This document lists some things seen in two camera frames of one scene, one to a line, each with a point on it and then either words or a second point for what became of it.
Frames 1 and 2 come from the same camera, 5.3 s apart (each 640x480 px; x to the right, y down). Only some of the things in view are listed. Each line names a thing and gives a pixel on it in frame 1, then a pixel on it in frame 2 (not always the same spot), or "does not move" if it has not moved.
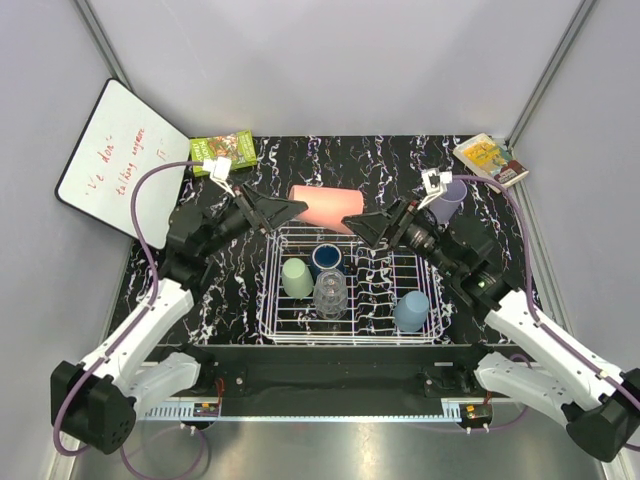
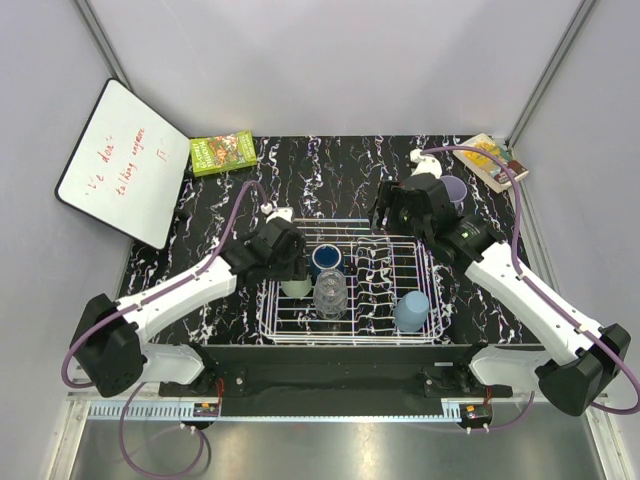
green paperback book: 239,147 does not move
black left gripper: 274,211 to 296,267
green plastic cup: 297,278 does not move
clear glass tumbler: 330,295 does not move
